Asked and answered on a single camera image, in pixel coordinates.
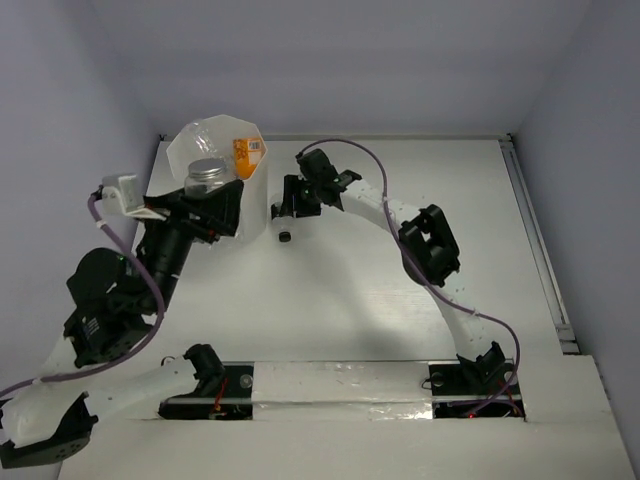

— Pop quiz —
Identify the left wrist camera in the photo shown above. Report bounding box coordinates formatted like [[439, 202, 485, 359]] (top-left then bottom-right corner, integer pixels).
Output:
[[101, 173, 166, 221]]

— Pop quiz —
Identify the clear bottle black label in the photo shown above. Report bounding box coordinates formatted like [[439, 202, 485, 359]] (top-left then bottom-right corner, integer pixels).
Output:
[[270, 200, 296, 243]]

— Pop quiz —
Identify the aluminium rail right edge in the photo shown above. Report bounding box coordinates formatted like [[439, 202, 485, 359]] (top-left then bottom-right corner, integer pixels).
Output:
[[498, 135, 582, 356]]

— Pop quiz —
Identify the orange juice bottle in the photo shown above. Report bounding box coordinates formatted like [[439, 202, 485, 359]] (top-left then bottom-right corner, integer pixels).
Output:
[[232, 138, 265, 180]]

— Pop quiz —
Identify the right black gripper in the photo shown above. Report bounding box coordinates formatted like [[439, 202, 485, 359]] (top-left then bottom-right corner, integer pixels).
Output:
[[280, 175, 322, 218]]

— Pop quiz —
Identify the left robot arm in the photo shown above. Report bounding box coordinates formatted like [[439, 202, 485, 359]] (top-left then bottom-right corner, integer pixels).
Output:
[[1, 180, 253, 469]]

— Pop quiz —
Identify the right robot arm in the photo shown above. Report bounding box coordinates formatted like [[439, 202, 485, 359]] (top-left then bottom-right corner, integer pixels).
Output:
[[271, 142, 520, 410]]

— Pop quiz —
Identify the clear jar silver lid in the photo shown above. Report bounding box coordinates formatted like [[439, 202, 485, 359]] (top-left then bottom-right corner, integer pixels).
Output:
[[184, 157, 237, 199]]

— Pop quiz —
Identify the white octagonal plastic bin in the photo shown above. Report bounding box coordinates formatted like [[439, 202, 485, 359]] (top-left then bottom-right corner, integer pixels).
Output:
[[166, 114, 269, 244]]

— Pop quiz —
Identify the long clear bottle white cap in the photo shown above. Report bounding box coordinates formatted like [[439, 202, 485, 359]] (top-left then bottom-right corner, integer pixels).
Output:
[[167, 118, 231, 165]]

